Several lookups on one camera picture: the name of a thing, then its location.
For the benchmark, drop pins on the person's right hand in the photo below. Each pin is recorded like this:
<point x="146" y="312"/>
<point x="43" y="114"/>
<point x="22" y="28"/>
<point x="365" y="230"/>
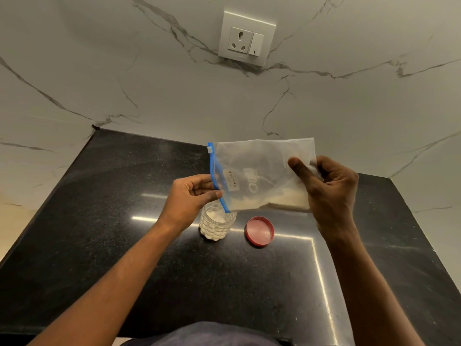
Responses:
<point x="333" y="198"/>

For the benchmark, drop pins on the person's left hand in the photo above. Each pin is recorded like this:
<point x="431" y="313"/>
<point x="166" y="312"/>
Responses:
<point x="183" y="204"/>

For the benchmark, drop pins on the person's right thumb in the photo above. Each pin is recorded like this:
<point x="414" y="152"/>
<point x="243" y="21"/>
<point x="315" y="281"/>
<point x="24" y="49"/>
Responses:
<point x="300" y="171"/>

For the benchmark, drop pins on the person's left thumb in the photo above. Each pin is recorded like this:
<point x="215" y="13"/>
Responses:
<point x="210" y="196"/>

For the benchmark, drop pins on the clear zip bag with powder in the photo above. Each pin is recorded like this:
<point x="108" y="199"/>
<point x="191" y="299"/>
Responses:
<point x="264" y="174"/>

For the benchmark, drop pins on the person's left forearm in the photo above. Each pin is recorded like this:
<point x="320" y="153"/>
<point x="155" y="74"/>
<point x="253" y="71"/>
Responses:
<point x="108" y="284"/>

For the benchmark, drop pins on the person's right forearm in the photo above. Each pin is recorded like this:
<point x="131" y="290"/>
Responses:
<point x="363" y="288"/>

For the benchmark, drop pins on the clear plastic jar with powder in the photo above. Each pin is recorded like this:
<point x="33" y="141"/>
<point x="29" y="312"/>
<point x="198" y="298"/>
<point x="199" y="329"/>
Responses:
<point x="215" y="223"/>

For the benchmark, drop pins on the red jar lid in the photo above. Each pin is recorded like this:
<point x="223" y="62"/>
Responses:
<point x="259" y="231"/>

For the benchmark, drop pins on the person's dark shirt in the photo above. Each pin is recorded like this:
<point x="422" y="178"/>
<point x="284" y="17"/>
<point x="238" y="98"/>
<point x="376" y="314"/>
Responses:
<point x="212" y="335"/>

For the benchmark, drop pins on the white wall socket with switch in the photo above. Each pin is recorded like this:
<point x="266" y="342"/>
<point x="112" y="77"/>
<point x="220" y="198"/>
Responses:
<point x="246" y="38"/>

